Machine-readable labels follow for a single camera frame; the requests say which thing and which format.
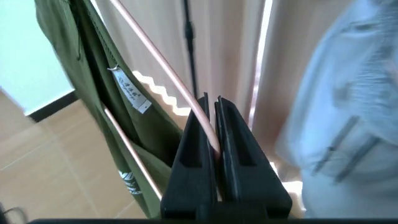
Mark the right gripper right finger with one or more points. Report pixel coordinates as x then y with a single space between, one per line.
248 174

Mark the pink clothes hanger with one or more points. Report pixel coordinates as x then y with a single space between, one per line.
161 64

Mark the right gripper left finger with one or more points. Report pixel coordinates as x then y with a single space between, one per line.
189 174

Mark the green garment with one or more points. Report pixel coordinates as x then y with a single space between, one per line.
62 46

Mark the black clothes rack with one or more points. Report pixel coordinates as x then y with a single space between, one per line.
188 31

